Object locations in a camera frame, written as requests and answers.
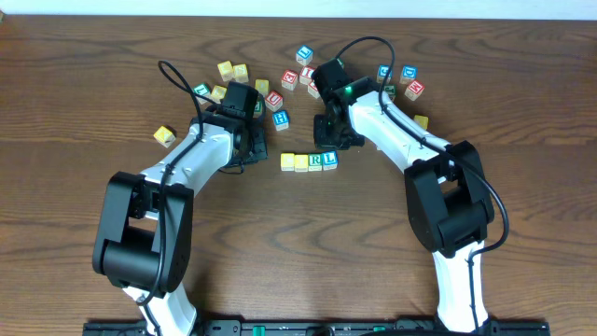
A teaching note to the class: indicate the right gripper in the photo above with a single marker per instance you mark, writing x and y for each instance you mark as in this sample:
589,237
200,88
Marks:
326,132

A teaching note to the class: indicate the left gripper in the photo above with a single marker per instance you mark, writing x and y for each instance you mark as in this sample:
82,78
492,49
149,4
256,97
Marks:
256,148

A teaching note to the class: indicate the blue block l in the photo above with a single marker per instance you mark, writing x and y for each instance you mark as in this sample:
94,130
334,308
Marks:
330,160
304,55

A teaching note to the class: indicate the green block R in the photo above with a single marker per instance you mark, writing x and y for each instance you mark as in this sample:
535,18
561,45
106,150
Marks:
315,162

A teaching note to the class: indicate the yellow block C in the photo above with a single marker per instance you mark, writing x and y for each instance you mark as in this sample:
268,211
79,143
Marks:
287,162

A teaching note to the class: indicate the yellow block O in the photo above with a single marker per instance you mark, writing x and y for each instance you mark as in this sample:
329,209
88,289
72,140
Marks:
301,163

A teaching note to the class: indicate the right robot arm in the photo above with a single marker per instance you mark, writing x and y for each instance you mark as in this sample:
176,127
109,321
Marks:
449,208

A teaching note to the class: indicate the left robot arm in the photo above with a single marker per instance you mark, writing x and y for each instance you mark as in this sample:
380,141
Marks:
143,242

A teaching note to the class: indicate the green block Z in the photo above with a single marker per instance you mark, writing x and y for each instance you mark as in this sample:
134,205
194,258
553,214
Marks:
258,109

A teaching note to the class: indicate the blue block H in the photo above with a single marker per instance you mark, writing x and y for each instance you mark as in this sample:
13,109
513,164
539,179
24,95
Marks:
280,120

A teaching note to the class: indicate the red block I lower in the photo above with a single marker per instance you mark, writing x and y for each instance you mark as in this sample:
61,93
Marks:
312,90

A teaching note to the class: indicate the red block i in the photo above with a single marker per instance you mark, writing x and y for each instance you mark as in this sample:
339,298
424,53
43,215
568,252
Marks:
312,90
305,75

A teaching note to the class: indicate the red block U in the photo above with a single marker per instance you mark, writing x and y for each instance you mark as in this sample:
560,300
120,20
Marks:
274,101

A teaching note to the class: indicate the yellow block centre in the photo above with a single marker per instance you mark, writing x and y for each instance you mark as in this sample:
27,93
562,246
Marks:
262,86

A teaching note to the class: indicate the yellow block beside green L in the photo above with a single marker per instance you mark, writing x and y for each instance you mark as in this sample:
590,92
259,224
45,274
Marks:
218,93

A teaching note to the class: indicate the red block I upper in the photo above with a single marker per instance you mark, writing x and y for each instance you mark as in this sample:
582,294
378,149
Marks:
305,75

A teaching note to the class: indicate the red block E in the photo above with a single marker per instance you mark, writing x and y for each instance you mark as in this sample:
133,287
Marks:
289,80

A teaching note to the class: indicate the yellow block S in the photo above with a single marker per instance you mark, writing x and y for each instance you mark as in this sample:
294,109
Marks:
240,73

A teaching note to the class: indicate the green block J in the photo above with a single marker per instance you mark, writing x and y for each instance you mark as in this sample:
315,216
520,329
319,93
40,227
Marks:
391,90

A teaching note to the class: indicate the yellow block upper left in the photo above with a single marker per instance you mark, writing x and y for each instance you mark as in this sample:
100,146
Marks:
226,70

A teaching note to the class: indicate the blue block 5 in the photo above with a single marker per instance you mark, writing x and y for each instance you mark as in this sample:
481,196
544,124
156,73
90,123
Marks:
384,73

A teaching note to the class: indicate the blue block top L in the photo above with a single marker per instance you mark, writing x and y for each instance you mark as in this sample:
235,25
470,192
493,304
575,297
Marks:
304,55

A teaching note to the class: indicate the yellow block far left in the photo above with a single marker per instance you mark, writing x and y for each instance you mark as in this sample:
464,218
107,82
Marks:
165,135

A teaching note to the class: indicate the yellow block K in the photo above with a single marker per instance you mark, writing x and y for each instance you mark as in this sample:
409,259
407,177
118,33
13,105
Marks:
422,121

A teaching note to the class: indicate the red block M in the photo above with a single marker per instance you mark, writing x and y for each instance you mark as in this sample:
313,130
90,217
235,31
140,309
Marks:
414,90

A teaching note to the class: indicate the blue block D right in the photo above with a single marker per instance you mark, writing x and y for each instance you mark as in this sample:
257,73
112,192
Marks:
408,74

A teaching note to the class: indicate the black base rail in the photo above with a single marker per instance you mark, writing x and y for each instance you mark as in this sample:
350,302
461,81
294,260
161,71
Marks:
404,326

